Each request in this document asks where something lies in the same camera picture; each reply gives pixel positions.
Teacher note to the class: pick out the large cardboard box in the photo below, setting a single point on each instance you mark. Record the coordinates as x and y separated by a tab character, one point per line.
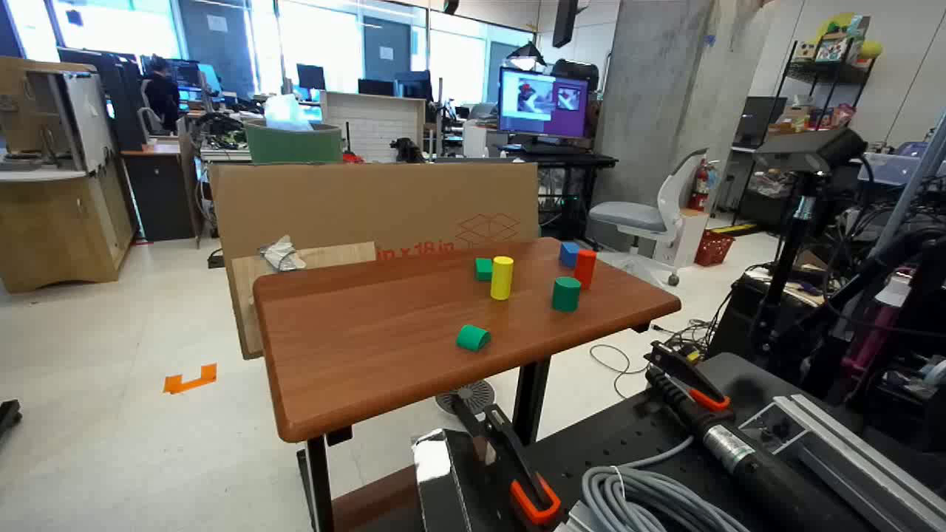
372	204

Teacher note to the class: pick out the white partition board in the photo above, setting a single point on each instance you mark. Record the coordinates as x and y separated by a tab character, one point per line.
372	124

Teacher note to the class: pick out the white grey chair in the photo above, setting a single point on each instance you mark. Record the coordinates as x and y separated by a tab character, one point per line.
630	224

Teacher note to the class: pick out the black storage shelf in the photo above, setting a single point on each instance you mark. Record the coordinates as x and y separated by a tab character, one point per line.
786	136

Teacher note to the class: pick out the small green cube block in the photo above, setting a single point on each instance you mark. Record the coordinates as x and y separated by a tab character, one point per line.
483	269

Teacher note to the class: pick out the red bin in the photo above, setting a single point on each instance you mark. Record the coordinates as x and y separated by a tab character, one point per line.
714	248

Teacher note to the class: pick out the red-orange cylinder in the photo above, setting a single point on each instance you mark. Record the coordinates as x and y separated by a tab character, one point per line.
587	267

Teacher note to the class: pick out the black table leg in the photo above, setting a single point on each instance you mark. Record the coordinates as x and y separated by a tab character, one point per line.
529	400
319	489

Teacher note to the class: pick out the green crate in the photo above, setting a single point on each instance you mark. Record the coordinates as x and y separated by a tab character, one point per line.
294	144

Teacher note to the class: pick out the computer monitor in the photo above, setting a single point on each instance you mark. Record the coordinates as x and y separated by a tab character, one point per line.
542	105

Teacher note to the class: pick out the yellow cylinder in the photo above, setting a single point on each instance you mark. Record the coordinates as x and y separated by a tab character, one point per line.
499	277

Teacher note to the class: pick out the dark low cabinet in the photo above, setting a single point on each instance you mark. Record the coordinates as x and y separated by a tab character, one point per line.
159	196

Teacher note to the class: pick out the crumpled white paper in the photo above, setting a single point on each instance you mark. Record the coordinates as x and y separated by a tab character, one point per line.
282	255

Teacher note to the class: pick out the blue block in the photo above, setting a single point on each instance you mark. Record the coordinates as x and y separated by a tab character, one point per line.
569	255

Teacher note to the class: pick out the green octagonal prism block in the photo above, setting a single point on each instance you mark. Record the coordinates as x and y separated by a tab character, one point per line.
566	295

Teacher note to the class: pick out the light wooden cabinet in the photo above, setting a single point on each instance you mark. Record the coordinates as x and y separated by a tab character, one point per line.
59	217

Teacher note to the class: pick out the aluminium profile rail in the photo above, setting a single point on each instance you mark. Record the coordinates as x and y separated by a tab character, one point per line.
857	462

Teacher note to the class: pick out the black camera tripod stand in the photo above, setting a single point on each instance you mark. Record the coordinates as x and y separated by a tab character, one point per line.
798	224

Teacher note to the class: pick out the shiny metal block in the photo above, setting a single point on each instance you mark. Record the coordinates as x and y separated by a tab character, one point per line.
437	489

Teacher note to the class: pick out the green short cylinder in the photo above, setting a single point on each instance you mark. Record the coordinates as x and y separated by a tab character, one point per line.
470	338

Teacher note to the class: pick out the black desk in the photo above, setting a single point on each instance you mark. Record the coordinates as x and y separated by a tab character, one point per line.
566	162

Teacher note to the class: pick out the person in dark clothes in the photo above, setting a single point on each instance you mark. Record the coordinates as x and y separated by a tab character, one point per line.
164	94

